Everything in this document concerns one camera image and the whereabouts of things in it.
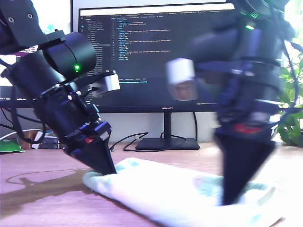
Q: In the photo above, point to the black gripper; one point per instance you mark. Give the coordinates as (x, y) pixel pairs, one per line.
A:
(251, 101)
(71, 113)

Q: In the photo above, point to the pastel striped tea towel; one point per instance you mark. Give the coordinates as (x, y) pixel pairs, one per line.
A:
(177, 189)

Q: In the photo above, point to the small dark box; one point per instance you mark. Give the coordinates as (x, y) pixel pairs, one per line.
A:
(50, 143)

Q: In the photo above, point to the green leafy houseplant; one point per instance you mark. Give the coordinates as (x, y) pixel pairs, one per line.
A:
(292, 127)

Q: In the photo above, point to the white box with blue edge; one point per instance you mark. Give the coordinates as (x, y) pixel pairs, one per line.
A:
(38, 138)

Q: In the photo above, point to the brown cardboard box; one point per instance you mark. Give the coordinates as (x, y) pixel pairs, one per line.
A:
(27, 136)

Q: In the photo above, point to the green foil packet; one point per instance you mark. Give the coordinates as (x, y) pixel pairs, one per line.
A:
(9, 146)

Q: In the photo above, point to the black Huawei monitor on stand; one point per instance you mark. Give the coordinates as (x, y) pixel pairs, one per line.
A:
(146, 59)

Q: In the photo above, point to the black monitor with terminal windows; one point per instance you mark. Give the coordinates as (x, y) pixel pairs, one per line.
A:
(4, 92)

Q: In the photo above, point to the arm white camera box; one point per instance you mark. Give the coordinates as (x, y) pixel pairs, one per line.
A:
(111, 82)
(180, 69)

